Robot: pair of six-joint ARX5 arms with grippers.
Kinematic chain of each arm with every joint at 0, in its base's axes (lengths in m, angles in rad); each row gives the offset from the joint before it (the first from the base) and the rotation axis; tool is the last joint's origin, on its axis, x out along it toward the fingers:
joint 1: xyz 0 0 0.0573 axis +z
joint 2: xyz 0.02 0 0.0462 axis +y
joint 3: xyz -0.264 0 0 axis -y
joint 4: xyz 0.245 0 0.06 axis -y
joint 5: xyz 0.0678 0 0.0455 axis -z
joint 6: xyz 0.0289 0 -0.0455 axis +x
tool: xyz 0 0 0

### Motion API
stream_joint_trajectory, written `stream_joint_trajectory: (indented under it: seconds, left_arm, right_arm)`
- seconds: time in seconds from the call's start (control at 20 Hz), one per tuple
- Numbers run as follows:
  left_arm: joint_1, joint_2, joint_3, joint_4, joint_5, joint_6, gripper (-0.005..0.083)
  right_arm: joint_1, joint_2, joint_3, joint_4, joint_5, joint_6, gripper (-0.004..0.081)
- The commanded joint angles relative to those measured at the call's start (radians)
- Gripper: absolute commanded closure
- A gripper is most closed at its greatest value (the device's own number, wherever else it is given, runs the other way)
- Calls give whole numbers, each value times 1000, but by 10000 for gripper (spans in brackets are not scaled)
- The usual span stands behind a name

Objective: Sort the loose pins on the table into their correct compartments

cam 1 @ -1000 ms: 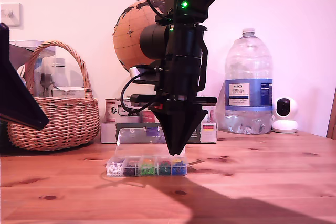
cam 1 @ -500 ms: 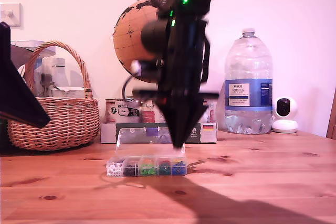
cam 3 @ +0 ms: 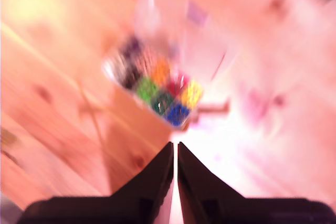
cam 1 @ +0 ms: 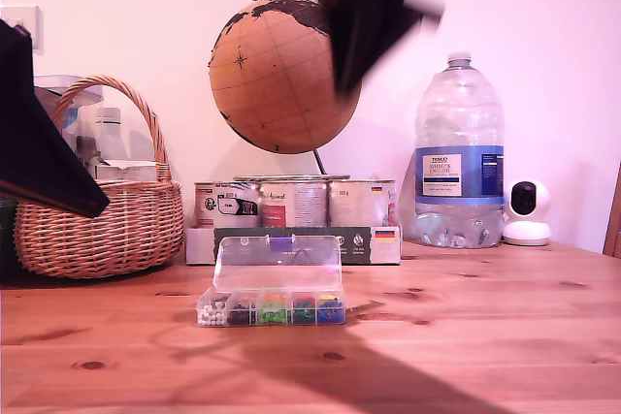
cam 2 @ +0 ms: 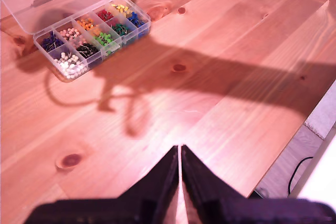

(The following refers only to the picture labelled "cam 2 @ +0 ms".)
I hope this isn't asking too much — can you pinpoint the thin black cable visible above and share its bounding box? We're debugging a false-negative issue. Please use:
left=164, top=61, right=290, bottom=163
left=287, top=156, right=314, bottom=196

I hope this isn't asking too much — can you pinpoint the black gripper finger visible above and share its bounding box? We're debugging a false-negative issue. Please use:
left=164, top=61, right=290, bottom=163
left=117, top=145, right=180, bottom=224
left=181, top=144, right=248, bottom=224

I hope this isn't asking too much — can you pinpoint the clear plastic pin box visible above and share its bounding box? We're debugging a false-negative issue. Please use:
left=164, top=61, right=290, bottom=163
left=0, top=0, right=152, bottom=83

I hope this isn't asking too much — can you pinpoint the white lace-edged cloth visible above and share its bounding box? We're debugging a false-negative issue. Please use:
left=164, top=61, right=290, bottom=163
left=303, top=81, right=336, bottom=140

